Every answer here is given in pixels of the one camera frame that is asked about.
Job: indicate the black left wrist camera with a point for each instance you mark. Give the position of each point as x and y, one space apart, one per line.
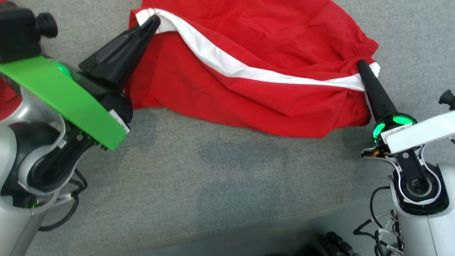
17 32

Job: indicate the grey fabric sofa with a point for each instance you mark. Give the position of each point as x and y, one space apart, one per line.
213 170

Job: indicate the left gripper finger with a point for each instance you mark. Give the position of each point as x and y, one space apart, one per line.
128 57
106 51

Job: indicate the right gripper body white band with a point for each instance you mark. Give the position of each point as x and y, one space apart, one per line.
419 133

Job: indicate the red shorts with white stripe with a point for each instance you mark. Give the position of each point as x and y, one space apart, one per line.
249 39

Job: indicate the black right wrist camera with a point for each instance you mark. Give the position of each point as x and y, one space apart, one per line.
448 99

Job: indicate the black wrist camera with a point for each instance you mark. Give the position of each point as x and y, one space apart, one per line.
17 32
448 99

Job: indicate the red Bulls jersey white sleeves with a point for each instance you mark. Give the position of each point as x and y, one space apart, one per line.
9 101

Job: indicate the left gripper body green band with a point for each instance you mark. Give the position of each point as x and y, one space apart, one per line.
64 92

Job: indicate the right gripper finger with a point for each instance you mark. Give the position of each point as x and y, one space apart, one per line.
376 94

